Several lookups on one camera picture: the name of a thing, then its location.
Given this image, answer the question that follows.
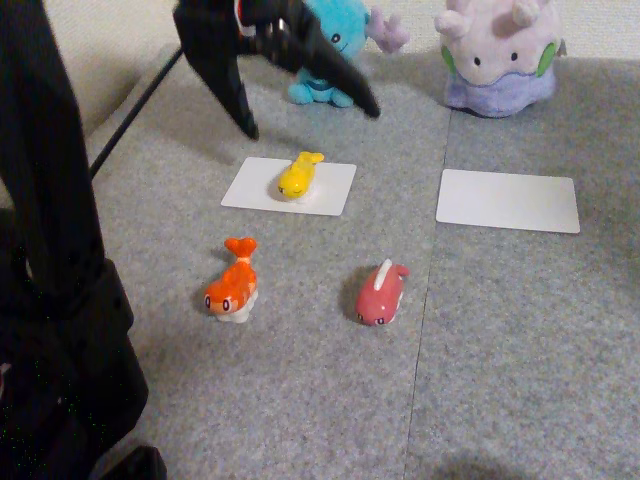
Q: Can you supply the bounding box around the yellow egg sushi toy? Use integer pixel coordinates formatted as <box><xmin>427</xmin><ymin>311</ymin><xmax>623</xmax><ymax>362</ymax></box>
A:
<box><xmin>276</xmin><ymin>151</ymin><xmax>326</xmax><ymax>203</ymax></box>

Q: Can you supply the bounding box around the blue Wooper plush toy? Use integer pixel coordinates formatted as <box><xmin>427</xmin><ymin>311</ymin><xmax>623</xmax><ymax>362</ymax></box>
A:
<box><xmin>287</xmin><ymin>0</ymin><xmax>411</xmax><ymax>109</ymax></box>

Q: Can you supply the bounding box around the lilac Goomy plush toy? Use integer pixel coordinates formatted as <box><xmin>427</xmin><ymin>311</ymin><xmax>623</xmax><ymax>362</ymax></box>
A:
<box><xmin>433</xmin><ymin>0</ymin><xmax>566</xmax><ymax>119</ymax></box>

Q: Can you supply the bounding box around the red tuna sushi toy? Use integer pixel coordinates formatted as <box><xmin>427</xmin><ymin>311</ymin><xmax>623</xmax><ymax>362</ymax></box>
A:
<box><xmin>354</xmin><ymin>258</ymin><xmax>411</xmax><ymax>327</ymax></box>

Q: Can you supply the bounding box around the orange shrimp sushi toy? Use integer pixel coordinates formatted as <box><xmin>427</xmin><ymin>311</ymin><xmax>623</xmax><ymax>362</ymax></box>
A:
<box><xmin>203</xmin><ymin>236</ymin><xmax>260</xmax><ymax>325</ymax></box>

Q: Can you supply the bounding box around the white rectangular card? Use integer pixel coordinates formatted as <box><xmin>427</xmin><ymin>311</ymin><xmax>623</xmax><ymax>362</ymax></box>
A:
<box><xmin>435</xmin><ymin>168</ymin><xmax>581</xmax><ymax>235</ymax></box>
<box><xmin>220</xmin><ymin>156</ymin><xmax>358</xmax><ymax>217</ymax></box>

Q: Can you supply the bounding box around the thin black cable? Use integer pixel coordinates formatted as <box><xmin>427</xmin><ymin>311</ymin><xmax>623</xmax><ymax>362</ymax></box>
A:
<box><xmin>88</xmin><ymin>46</ymin><xmax>185</xmax><ymax>179</ymax></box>

